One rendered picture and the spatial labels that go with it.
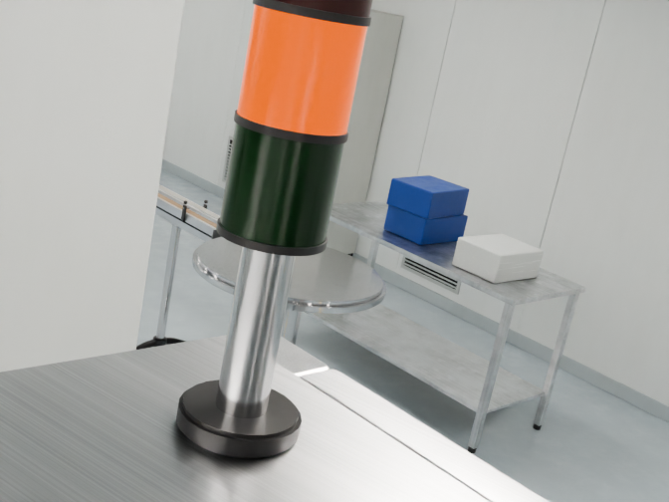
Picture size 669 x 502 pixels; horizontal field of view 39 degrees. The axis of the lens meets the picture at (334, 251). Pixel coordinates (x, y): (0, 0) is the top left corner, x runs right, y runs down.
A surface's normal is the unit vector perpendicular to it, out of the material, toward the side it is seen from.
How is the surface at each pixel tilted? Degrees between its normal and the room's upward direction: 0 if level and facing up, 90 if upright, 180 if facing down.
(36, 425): 0
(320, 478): 0
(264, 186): 90
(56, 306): 90
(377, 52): 90
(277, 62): 90
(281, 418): 0
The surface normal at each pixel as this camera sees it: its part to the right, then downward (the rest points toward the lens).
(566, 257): -0.72, 0.07
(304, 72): 0.04, 0.30
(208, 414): 0.18, -0.94
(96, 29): 0.67, 0.33
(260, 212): -0.26, 0.23
